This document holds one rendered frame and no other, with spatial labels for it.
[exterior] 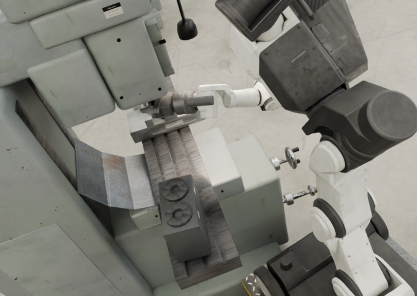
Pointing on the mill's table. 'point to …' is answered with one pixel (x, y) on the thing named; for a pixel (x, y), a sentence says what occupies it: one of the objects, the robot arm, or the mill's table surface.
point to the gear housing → (90, 15)
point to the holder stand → (183, 218)
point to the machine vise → (157, 124)
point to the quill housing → (128, 63)
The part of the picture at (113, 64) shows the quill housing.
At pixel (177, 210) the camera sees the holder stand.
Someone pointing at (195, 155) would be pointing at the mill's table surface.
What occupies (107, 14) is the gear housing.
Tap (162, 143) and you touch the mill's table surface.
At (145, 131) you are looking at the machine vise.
